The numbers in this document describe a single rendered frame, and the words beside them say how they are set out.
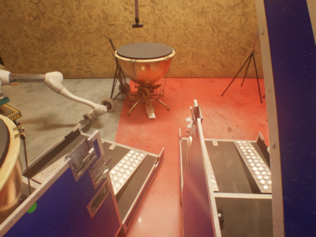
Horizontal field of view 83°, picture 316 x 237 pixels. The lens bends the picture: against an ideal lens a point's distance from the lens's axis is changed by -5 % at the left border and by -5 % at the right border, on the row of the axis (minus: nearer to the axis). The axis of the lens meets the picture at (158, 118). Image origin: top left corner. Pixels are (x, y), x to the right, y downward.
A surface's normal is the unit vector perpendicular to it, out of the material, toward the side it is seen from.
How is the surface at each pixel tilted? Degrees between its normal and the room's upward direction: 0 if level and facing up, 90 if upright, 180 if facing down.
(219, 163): 2
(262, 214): 0
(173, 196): 0
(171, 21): 90
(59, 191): 90
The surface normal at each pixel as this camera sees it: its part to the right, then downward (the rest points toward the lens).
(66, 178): 0.93, 0.22
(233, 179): 0.00, -0.83
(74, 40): 0.01, 0.58
